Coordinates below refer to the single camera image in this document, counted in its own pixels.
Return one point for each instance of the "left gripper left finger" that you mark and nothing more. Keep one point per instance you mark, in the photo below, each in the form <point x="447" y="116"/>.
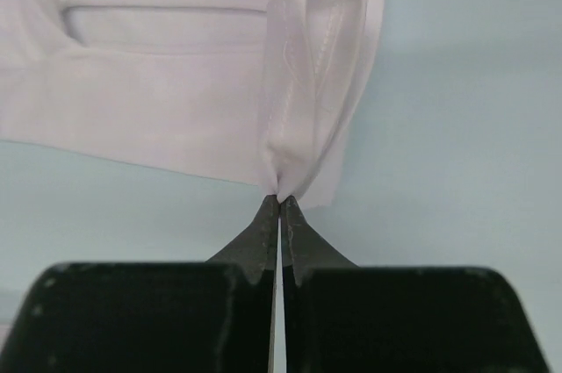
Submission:
<point x="212" y="316"/>

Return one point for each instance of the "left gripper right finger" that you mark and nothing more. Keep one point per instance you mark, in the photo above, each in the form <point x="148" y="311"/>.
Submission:
<point x="340" y="317"/>

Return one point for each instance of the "white t shirt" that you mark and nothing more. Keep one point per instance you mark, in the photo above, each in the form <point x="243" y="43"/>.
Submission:
<point x="250" y="91"/>

